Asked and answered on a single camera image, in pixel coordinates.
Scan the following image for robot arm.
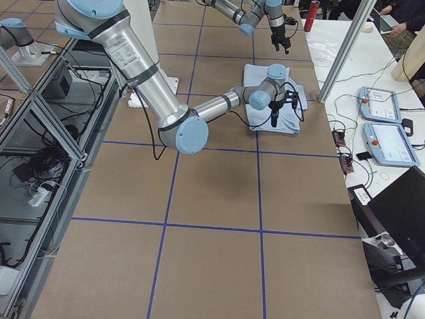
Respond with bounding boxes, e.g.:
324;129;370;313
55;1;298;154
196;0;298;54

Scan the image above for teach pendant tablet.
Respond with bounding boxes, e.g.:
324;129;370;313
363;122;420;167
359;86;402;124

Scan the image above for grey aluminium frame post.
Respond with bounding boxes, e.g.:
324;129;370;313
317;0;377;104

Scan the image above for black monitor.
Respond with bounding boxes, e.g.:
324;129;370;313
348;165;425;310

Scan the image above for white power strip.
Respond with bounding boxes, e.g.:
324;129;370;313
27;186;50;207

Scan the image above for light blue button-up shirt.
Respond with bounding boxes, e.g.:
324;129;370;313
244;64;308;134

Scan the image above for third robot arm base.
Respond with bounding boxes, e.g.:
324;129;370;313
1;18;56;66

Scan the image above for lower teach pendant tablet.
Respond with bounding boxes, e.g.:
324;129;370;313
363;122;420;167

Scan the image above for red cylinder bottle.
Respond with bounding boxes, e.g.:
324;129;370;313
303;1;320;33

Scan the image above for aluminium frame rack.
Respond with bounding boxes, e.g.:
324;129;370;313
1;39;120;318

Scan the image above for clear plastic bag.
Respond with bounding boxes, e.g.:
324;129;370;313
306;33;343;68

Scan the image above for upper teach pendant tablet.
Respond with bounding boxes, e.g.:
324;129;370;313
359;86;402;124

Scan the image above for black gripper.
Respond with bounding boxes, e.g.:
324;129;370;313
269;91;299;128
271;28;291;54

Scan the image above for laptop computer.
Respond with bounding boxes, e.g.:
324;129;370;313
370;8;398;35

